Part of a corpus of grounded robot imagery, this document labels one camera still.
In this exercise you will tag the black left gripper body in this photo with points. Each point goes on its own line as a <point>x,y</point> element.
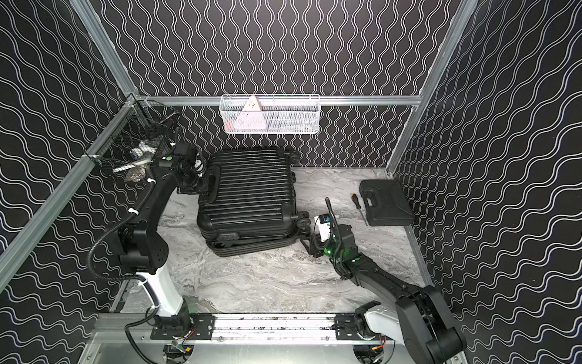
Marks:
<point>193,183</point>

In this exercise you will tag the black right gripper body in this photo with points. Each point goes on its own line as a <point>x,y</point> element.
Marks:
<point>326,248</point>

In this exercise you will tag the black ribbed hard-shell suitcase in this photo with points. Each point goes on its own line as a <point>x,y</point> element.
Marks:
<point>247,203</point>

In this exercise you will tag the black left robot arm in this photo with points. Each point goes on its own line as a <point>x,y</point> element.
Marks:
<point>140,250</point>

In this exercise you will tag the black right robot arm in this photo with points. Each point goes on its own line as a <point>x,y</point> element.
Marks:
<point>416,317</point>

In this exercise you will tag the silver items in black basket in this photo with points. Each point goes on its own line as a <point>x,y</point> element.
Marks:
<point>135,169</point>

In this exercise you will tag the black plastic tool case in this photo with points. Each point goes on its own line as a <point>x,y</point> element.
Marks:
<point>385,203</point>

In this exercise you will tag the pink triangular card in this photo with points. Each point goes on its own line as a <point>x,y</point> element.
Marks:
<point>251,118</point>

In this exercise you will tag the black handled screwdriver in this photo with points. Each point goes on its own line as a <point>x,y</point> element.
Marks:
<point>358,206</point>

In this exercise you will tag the black wire corner basket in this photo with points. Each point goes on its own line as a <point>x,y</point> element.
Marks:
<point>154,123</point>

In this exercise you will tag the aluminium frame crossbar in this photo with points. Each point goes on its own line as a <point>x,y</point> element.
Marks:
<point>287,99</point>

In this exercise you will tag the white wire wall basket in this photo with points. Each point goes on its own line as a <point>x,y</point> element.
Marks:
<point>281,119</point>

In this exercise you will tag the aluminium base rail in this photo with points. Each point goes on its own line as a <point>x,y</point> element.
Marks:
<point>244,338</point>

